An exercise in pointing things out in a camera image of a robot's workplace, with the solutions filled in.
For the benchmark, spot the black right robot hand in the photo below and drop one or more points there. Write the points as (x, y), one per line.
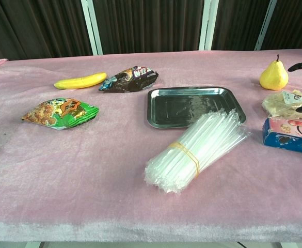
(301, 67)

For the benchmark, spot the clear bag of food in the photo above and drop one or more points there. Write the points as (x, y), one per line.
(282, 104)

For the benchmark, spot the metal tray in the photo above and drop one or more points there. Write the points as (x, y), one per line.
(192, 107)

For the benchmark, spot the yellow pear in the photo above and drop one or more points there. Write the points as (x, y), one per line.
(273, 76)

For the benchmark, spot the pink and blue box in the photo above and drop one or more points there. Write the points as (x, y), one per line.
(290, 134)

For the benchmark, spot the bundle of clear wrapped straws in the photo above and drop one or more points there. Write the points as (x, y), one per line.
(192, 152)

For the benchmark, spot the yellow rubber band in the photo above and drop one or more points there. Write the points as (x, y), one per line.
(189, 152)

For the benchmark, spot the dark pleated curtain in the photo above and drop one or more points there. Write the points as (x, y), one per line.
(153, 24)

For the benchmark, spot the dark brown snack bag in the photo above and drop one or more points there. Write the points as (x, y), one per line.
(130, 80)

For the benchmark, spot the yellow banana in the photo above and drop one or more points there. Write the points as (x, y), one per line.
(81, 80)

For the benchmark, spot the pink plush tablecloth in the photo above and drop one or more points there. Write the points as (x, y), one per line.
(88, 168)

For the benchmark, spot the green snack bag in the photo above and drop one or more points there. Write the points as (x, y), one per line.
(63, 112)

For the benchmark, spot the white frame post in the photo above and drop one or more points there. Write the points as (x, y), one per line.
(206, 24)
(265, 24)
(91, 25)

